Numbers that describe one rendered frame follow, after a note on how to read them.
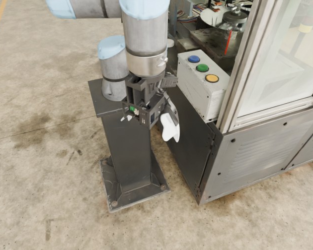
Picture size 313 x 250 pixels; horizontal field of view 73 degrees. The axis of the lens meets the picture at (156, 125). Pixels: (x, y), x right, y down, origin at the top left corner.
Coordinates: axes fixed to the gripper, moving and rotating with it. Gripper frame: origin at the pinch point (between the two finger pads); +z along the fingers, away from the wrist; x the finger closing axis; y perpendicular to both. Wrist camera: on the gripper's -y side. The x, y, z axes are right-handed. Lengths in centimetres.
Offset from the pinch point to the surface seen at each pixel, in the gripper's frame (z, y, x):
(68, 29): 91, -181, -260
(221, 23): -4, -68, -5
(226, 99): 2.4, -25.3, 12.7
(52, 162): 91, -3, -91
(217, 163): 39, -27, 17
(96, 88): 16, -21, -43
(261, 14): -24.7, -23.7, 14.6
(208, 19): -4, -71, -12
